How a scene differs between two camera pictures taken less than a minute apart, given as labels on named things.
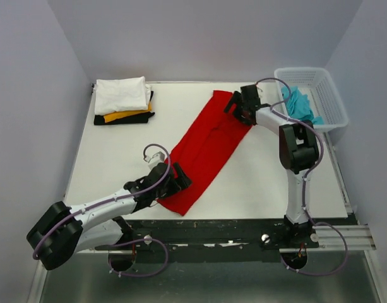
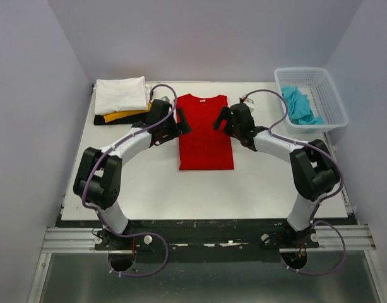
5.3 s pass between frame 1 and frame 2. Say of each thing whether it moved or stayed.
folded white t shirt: stayed
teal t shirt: stayed
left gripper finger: moved
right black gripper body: moved
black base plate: stayed
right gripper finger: moved
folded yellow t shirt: stayed
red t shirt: moved
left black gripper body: moved
